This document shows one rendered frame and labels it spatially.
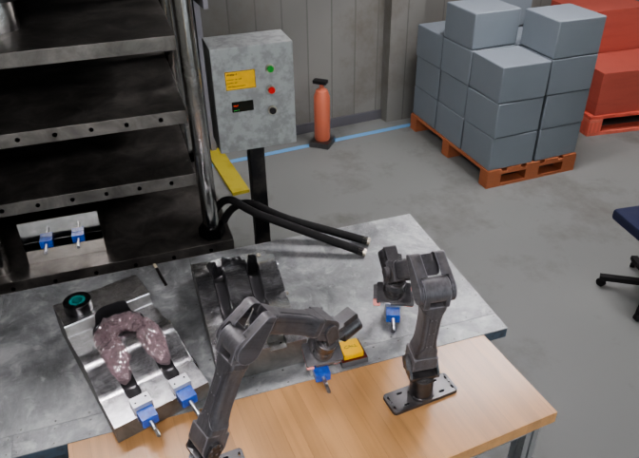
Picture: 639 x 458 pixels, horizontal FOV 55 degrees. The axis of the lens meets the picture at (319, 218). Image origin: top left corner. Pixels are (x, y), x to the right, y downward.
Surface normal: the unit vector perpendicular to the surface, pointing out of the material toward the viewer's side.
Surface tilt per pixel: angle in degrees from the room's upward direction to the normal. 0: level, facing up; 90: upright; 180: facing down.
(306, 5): 90
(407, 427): 0
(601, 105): 90
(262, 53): 90
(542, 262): 0
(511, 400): 0
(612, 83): 90
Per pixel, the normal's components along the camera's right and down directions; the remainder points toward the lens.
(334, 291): -0.01, -0.84
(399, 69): 0.40, 0.49
